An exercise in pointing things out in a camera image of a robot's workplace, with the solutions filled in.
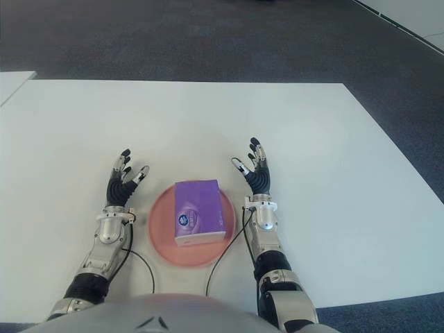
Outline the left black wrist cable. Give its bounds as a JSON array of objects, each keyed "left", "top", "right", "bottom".
[{"left": 117, "top": 216, "right": 156, "bottom": 296}]

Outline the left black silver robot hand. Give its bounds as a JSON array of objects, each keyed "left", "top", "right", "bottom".
[{"left": 105, "top": 148, "right": 151, "bottom": 209}]

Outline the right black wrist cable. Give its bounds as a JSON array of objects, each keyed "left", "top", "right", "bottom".
[{"left": 205, "top": 207, "right": 261, "bottom": 315}]

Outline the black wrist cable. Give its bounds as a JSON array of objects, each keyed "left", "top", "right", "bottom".
[
  {"left": 117, "top": 216, "right": 156, "bottom": 296},
  {"left": 205, "top": 207, "right": 261, "bottom": 315}
]

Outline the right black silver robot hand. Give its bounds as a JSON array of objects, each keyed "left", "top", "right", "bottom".
[{"left": 230, "top": 137, "right": 272, "bottom": 196}]

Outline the pink round plate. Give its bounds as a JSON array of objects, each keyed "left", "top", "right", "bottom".
[{"left": 147, "top": 180, "right": 238, "bottom": 268}]

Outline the silver robot torso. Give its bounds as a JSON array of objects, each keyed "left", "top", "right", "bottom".
[{"left": 19, "top": 293, "right": 344, "bottom": 333}]

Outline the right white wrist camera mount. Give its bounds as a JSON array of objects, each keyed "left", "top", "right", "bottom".
[{"left": 241, "top": 195, "right": 279, "bottom": 213}]

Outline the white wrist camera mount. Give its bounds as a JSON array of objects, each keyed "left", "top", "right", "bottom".
[
  {"left": 241, "top": 195, "right": 279, "bottom": 213},
  {"left": 96, "top": 207, "right": 137, "bottom": 225}
]

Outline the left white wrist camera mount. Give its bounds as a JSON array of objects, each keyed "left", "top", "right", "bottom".
[{"left": 96, "top": 207, "right": 137, "bottom": 225}]

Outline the white side table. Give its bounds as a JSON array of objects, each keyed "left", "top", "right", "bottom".
[{"left": 0, "top": 70, "right": 37, "bottom": 107}]

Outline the purple white tissue pack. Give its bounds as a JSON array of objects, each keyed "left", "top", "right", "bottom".
[{"left": 173, "top": 178, "right": 226, "bottom": 248}]

